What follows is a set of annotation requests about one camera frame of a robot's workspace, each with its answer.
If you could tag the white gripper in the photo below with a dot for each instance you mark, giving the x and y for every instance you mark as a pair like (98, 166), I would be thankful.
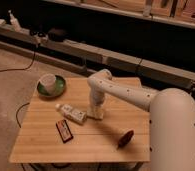
(95, 109)

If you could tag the white sponge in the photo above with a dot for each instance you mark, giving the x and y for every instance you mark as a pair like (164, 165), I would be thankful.
(98, 115)

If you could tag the white plastic bottle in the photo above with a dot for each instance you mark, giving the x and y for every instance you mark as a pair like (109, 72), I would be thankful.
(71, 113)

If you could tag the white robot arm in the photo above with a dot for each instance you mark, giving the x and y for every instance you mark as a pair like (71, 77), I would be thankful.
(172, 119)

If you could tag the red black candy bar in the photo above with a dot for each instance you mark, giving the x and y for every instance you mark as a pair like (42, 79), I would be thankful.
(64, 130)

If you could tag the green plate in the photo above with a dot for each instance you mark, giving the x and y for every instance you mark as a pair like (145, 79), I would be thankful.
(59, 89)

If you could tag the dark red oblong object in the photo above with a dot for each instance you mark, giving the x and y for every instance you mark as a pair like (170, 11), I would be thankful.
(125, 139)

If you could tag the wooden table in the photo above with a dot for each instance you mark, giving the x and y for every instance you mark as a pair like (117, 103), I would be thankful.
(39, 141)

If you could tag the white cup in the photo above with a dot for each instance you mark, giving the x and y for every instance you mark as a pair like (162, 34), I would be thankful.
(49, 82)

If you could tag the black device on ledge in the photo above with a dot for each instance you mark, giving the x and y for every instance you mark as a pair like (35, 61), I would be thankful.
(58, 35)

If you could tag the white spray bottle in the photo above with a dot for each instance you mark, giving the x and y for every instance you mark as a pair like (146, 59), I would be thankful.
(14, 21)

